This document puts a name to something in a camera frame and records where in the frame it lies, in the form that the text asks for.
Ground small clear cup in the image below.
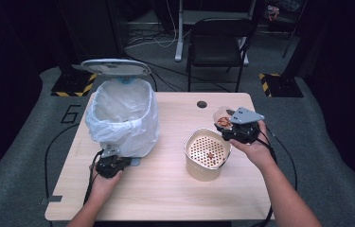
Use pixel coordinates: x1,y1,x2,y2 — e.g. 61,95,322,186
212,106,237,131

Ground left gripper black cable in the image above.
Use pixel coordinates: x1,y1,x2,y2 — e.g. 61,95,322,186
82,149,104,206

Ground black yellow striped base plate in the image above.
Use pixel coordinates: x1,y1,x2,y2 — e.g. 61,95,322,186
49,70,98,98
257,72,305,98

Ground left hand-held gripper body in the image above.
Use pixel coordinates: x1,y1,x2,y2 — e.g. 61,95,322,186
95,144,126,180

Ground long black floor cable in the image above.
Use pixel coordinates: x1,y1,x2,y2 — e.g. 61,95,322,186
122,53,232,94

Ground person's right hand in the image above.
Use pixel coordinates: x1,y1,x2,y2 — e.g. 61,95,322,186
229,120,277,172

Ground white desk frame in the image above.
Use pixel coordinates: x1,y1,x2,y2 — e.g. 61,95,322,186
173,0,257,66

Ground white floor cable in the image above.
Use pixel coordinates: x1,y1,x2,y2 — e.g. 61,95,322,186
124,0,179,50

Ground brown food scraps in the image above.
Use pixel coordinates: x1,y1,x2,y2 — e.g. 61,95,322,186
217,116,233,129

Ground white pedal trash can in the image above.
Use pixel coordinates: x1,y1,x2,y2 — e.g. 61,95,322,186
80,58,152,167

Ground black folding chair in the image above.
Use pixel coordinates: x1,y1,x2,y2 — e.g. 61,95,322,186
186,17,257,94

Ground black tape floor mark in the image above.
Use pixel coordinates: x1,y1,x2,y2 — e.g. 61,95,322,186
60,104,81,124

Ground beige strainer container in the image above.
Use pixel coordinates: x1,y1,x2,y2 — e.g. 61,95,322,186
184,127,232,183

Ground white plastic trash bag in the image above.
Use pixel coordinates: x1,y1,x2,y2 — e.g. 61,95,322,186
84,78,161,159

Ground person's left hand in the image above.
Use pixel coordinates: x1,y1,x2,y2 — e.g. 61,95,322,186
88,164,124,202

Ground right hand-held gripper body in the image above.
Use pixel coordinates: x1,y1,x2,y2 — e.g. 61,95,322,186
222,106,266,145

